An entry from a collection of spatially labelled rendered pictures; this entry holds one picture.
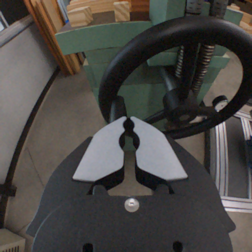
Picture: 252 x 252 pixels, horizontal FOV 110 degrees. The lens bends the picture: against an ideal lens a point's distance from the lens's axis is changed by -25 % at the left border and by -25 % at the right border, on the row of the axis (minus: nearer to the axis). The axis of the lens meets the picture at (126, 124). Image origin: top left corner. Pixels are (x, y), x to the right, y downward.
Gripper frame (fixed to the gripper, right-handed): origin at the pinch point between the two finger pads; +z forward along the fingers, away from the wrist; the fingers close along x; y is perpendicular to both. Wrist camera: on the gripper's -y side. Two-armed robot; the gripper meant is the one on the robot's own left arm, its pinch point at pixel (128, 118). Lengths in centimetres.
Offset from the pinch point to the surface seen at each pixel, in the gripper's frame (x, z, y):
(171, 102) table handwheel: 7.2, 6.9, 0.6
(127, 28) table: 0.2, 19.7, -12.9
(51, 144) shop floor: -76, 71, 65
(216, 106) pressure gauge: 33.9, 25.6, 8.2
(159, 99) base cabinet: 12.6, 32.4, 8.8
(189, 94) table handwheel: 10.2, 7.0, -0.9
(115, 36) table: -2.7, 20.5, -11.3
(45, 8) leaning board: -83, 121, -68
